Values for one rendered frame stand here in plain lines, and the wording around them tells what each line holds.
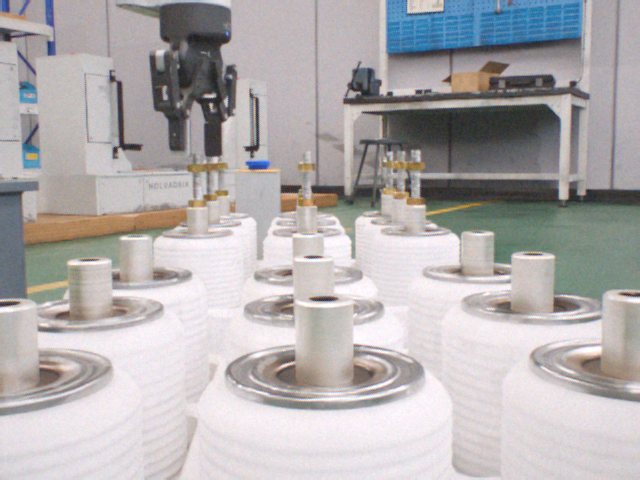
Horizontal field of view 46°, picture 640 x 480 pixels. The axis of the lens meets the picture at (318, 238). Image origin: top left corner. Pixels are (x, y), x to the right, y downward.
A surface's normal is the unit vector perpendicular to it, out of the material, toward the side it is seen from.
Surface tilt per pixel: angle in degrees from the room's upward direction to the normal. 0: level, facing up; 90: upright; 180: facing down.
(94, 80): 90
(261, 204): 90
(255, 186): 90
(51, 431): 57
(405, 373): 4
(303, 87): 90
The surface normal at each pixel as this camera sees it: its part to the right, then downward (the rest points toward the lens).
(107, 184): 0.87, 0.04
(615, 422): -0.41, -0.45
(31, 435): 0.46, -0.46
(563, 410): -0.66, -0.47
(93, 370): -0.07, -0.99
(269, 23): -0.49, 0.10
